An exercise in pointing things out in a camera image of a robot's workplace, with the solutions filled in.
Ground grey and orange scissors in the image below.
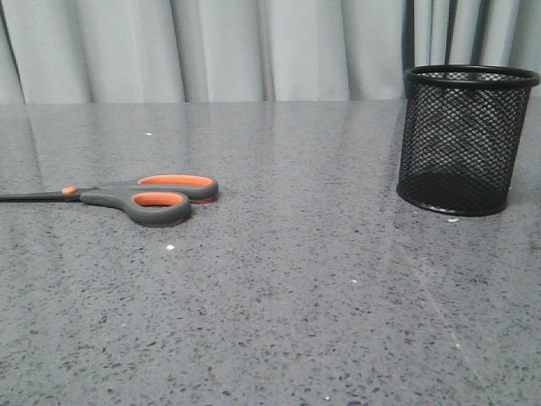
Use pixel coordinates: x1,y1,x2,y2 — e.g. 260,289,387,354
1,174,219,226

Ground black mesh bucket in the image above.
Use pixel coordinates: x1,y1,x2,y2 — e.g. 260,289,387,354
396,64,540,217

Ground grey curtain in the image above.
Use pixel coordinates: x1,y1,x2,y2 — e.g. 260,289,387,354
1,1,540,104

